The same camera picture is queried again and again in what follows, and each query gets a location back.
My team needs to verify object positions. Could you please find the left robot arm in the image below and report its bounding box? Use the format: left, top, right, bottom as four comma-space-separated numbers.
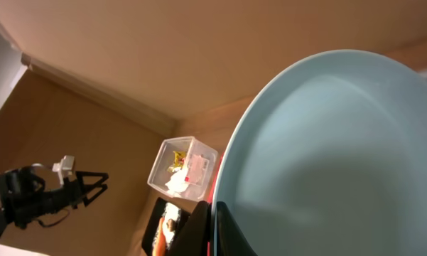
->
0, 166, 109, 237

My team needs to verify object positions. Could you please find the white tissue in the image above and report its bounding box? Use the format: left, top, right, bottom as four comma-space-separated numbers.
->
165, 169, 189, 196

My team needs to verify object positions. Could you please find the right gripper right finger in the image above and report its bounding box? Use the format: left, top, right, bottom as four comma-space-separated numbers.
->
215, 201, 256, 256

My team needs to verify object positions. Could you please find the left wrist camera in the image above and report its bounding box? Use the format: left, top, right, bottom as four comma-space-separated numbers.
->
52, 155, 75, 186

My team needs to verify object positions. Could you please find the red serving tray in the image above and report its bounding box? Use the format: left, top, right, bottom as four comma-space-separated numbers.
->
207, 154, 224, 256

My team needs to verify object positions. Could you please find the white rice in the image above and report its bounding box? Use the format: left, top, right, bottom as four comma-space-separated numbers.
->
162, 203, 181, 247

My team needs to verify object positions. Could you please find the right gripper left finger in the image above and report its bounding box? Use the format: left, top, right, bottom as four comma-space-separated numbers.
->
168, 201, 211, 256

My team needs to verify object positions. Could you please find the yellow foil wrapper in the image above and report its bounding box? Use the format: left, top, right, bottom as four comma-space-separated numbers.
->
168, 151, 187, 173

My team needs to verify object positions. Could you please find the red snack wrapper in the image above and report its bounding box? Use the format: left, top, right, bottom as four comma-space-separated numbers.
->
185, 155, 210, 186

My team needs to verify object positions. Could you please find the light blue plate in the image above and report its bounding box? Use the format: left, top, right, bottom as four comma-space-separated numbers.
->
213, 50, 427, 255

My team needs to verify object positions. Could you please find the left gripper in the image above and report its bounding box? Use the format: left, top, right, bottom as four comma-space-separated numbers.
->
38, 171, 109, 212

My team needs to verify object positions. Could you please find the orange carrot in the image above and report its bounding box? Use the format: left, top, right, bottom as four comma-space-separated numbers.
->
151, 217, 166, 256

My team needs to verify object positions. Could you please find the black waste tray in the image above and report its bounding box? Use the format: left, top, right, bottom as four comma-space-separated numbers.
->
141, 198, 190, 255

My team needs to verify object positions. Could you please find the clear plastic waste bin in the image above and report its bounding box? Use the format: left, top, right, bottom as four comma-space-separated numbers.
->
147, 137, 218, 202

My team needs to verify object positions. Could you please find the brown mushroom scrap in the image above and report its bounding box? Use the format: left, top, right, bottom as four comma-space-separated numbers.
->
166, 219, 177, 232

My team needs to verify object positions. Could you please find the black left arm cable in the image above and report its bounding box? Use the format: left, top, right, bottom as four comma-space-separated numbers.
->
37, 208, 71, 229

